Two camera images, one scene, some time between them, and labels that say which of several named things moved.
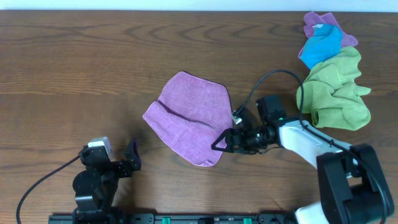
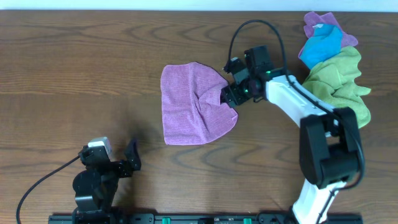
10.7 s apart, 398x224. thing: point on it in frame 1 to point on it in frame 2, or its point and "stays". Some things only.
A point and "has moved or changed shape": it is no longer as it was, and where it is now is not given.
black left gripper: [123, 167] stays
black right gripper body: [234, 139] to [232, 94]
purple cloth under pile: [313, 18] stays
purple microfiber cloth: [191, 114] has moved or changed shape
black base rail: [113, 216] stays
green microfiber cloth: [331, 94] stays
